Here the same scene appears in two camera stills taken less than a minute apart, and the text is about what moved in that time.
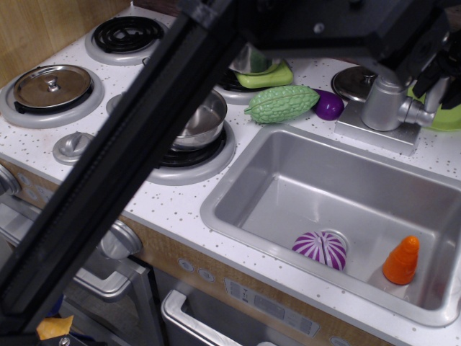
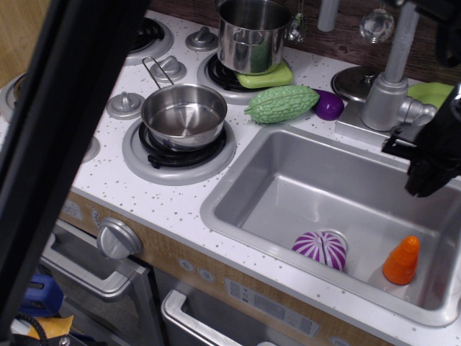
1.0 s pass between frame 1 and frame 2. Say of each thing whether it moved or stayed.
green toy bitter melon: stayed
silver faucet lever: moved
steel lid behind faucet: stayed
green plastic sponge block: stayed
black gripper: moved
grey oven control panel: stayed
